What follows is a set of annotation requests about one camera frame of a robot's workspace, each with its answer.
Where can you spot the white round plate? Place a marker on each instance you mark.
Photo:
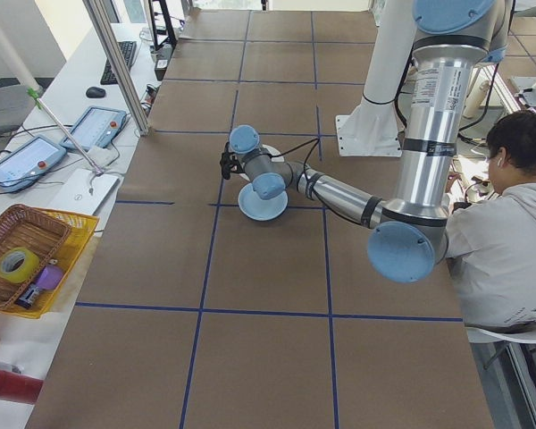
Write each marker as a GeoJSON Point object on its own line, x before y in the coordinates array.
{"type": "Point", "coordinates": [270, 149]}

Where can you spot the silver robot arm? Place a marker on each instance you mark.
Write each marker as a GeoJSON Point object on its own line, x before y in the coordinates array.
{"type": "Point", "coordinates": [429, 134]}

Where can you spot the black box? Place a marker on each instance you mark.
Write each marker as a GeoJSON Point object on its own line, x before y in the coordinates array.
{"type": "Point", "coordinates": [163, 62]}

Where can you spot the blue teach pendant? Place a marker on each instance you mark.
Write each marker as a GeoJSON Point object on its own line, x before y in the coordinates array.
{"type": "Point", "coordinates": [94, 125]}
{"type": "Point", "coordinates": [22, 161]}

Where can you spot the black keyboard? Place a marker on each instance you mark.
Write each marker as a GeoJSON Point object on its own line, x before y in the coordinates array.
{"type": "Point", "coordinates": [107, 76]}

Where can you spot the white laptop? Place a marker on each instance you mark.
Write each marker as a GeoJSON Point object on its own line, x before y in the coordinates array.
{"type": "Point", "coordinates": [78, 187]}

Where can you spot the black computer mouse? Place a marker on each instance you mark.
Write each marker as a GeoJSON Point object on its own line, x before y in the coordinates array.
{"type": "Point", "coordinates": [95, 92]}

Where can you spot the black metal stand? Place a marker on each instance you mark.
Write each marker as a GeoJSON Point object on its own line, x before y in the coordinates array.
{"type": "Point", "coordinates": [153, 27]}

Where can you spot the yellow plastic basket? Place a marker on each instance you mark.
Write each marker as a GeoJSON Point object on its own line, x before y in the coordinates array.
{"type": "Point", "coordinates": [82, 232]}

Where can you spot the thin metal rod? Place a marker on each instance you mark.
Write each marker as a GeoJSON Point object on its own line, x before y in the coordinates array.
{"type": "Point", "coordinates": [67, 135]}

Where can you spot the purple plastic object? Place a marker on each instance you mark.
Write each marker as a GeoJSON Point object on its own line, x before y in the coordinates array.
{"type": "Point", "coordinates": [50, 278]}

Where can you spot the green tape piece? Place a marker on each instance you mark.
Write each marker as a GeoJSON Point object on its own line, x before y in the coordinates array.
{"type": "Point", "coordinates": [33, 95]}

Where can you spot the brown wicker basket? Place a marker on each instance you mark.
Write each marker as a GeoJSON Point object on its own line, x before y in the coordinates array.
{"type": "Point", "coordinates": [22, 228]}

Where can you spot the yellow-green tape roll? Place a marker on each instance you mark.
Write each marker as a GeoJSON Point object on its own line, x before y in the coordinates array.
{"type": "Point", "coordinates": [32, 263]}

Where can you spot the grey office chair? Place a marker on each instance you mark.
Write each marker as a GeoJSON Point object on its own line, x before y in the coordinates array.
{"type": "Point", "coordinates": [4, 107]}

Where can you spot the small black device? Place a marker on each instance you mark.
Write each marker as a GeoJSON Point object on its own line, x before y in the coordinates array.
{"type": "Point", "coordinates": [27, 297]}

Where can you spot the white pipe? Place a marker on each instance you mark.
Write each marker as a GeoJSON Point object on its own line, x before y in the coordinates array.
{"type": "Point", "coordinates": [14, 53]}

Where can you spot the person in grey hoodie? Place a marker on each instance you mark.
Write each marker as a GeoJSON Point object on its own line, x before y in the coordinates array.
{"type": "Point", "coordinates": [509, 250]}

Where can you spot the red cylinder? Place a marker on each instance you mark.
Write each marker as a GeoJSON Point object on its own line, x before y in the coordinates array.
{"type": "Point", "coordinates": [13, 384]}

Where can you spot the aluminium frame post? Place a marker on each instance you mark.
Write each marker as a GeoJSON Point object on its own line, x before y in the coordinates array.
{"type": "Point", "coordinates": [120, 67]}

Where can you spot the white square base plate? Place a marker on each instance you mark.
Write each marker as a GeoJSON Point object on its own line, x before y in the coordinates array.
{"type": "Point", "coordinates": [533, 96]}

